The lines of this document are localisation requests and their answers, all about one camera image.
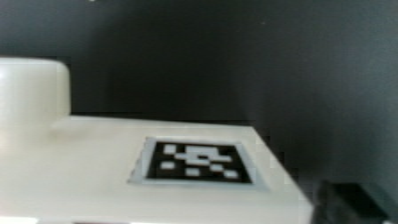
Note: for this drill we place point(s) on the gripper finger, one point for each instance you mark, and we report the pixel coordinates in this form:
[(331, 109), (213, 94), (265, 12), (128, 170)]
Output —
[(347, 206)]

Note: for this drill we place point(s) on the white drawer cabinet frame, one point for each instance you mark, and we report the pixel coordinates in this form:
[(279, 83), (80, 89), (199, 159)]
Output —
[(123, 171)]

